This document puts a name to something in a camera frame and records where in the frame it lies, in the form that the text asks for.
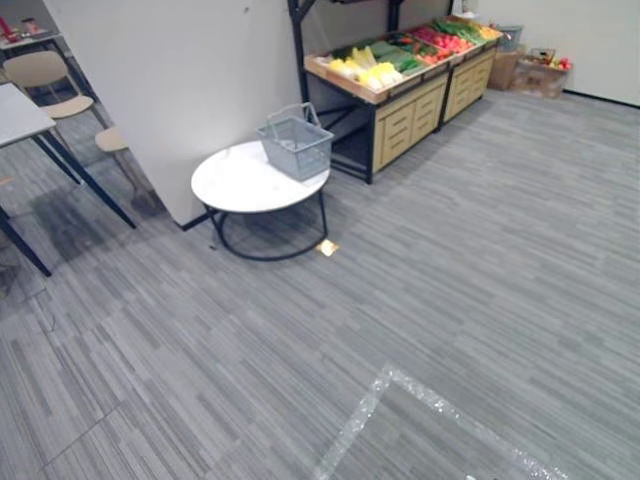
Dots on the grey plastic shopping basket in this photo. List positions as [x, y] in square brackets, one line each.
[295, 145]

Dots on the wooden vegetable display stand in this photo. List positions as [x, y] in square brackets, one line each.
[470, 80]
[400, 112]

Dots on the green leafy vegetable pile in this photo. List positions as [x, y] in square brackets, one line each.
[457, 29]

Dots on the yellow floor socket plate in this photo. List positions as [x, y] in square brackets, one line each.
[327, 248]

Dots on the round white coffee table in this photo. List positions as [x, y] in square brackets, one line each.
[240, 182]

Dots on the yellow-green napa cabbage pile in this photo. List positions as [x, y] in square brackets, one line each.
[367, 67]

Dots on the green cucumber pile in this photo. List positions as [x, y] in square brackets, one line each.
[400, 57]

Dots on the clear tape floor marking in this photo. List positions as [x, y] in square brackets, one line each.
[400, 425]

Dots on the red tomato pile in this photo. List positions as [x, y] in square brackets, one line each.
[442, 42]

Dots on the brown cardboard box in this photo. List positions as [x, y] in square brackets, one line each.
[502, 70]

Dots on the yellow pepper pile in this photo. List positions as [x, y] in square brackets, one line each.
[487, 33]

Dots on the clear plastic storage box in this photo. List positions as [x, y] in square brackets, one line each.
[540, 75]

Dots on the grey plastic crate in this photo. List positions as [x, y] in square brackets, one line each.
[510, 37]

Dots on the white table with black legs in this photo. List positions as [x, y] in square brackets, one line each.
[20, 125]

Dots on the black metal shelf frame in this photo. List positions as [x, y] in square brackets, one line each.
[310, 30]

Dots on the beige chair with black frame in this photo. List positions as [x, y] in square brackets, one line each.
[42, 75]
[116, 142]

